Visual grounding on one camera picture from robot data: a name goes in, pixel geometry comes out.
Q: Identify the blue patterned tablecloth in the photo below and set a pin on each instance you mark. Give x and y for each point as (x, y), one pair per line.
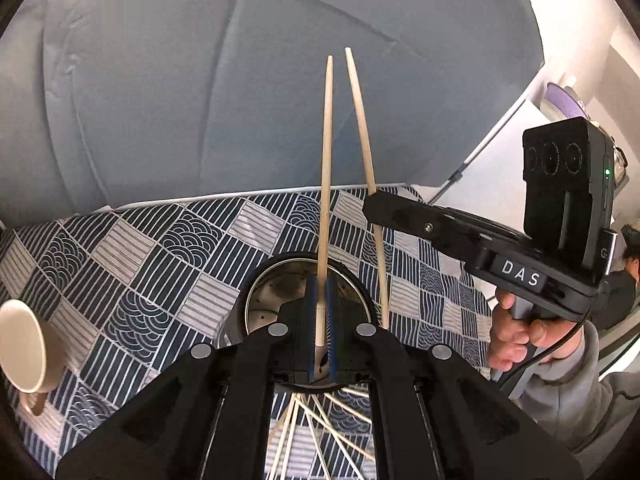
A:
(131, 290)

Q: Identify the beige ceramic mug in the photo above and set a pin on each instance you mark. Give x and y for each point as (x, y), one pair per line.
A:
(32, 355)

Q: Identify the black utensil holder cup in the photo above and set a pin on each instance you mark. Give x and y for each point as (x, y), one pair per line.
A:
(275, 292)

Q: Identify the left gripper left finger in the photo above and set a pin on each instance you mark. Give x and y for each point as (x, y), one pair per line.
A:
(312, 352)

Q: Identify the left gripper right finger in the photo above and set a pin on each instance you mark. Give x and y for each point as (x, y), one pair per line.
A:
(332, 303)

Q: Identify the chopstick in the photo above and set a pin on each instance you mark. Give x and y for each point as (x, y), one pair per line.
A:
(367, 161)
(325, 197)

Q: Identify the black camera box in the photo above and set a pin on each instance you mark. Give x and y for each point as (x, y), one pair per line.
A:
(568, 171)

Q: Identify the person's right hand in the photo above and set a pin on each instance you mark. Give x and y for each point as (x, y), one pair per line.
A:
(509, 337)

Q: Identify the grey sleeve right forearm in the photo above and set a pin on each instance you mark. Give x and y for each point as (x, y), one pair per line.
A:
(569, 399)

